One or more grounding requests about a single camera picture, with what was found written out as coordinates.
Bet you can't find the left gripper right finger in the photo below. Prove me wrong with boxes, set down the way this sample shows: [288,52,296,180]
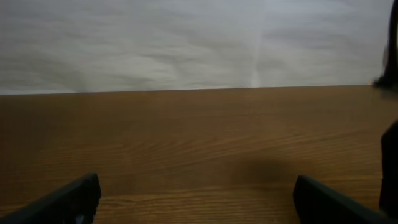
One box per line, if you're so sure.
[292,174,398,224]

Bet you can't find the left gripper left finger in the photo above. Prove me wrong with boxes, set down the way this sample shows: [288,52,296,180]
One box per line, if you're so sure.
[0,173,102,224]

